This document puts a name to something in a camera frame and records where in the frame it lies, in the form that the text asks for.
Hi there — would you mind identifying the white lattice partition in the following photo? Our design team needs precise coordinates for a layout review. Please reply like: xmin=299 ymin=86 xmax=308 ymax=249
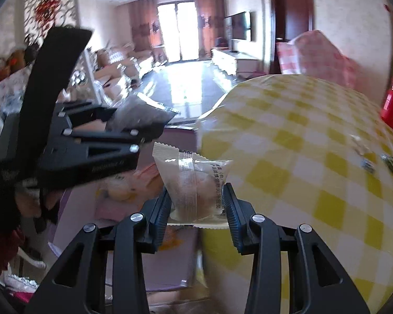
xmin=24 ymin=0 xmax=81 ymax=40

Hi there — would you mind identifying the cream tufted sofa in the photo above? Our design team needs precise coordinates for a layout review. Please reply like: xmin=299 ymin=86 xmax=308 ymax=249
xmin=131 ymin=47 xmax=158 ymax=76
xmin=93 ymin=43 xmax=141 ymax=105

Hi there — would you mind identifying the brown patterned curtain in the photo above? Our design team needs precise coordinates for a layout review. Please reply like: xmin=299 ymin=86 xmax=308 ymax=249
xmin=196 ymin=0 xmax=225 ymax=61
xmin=128 ymin=0 xmax=166 ymax=63

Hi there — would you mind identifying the blue clear snack packet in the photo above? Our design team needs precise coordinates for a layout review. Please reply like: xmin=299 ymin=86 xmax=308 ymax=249
xmin=106 ymin=94 xmax=181 ymax=130

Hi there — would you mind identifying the person's left hand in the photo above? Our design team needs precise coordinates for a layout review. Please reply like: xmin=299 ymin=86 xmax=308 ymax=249
xmin=15 ymin=183 xmax=58 ymax=226

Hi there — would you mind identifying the white television cabinet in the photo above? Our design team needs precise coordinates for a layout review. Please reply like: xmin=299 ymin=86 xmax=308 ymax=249
xmin=211 ymin=48 xmax=261 ymax=76

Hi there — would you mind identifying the red print bread packet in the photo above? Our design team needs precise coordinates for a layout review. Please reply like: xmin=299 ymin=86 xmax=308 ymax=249
xmin=98 ymin=164 xmax=166 ymax=203

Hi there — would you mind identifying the yellow checked tablecloth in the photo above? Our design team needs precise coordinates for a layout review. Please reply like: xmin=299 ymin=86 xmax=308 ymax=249
xmin=196 ymin=74 xmax=393 ymax=314

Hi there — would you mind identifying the flat screen television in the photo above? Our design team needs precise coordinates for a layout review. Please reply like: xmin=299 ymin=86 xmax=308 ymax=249
xmin=224 ymin=11 xmax=252 ymax=42

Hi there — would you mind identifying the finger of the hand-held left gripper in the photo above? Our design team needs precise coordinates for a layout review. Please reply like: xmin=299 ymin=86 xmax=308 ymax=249
xmin=56 ymin=103 xmax=118 ymax=128
xmin=39 ymin=122 xmax=167 ymax=187

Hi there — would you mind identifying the dark wooden door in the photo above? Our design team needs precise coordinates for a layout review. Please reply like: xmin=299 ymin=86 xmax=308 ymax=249
xmin=272 ymin=0 xmax=315 ymax=43

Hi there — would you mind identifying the clear pastry packet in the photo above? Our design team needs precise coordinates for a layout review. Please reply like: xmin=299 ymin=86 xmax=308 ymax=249
xmin=151 ymin=142 xmax=234 ymax=229

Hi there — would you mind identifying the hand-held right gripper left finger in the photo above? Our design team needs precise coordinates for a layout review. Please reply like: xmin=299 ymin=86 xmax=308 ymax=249
xmin=25 ymin=187 xmax=173 ymax=314

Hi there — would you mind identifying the purple cardboard box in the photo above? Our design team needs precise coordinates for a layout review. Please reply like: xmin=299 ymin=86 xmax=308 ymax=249
xmin=49 ymin=124 xmax=210 ymax=301

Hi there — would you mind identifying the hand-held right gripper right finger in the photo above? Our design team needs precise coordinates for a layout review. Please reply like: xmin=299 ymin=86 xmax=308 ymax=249
xmin=222 ymin=182 xmax=371 ymax=314

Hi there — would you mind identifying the pink checked cushion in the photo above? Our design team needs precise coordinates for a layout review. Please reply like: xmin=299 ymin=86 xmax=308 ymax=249
xmin=277 ymin=30 xmax=357 ymax=89

